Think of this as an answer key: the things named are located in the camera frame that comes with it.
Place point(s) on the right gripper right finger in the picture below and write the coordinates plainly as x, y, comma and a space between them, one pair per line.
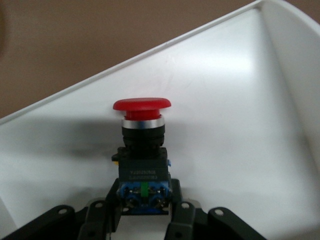
195, 225

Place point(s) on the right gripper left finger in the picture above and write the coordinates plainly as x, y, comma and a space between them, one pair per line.
75, 222

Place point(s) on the white plastic drawer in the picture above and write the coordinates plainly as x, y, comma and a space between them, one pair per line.
225, 100

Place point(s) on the red mushroom push button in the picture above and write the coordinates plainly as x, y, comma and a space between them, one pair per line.
142, 105

